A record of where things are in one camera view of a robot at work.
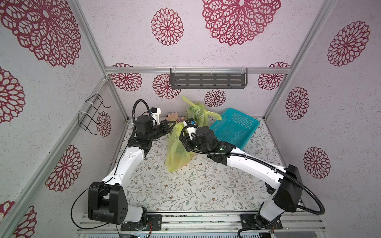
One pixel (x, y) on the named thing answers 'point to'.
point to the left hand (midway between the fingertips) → (176, 122)
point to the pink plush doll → (174, 116)
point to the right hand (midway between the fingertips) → (181, 134)
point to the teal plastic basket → (236, 128)
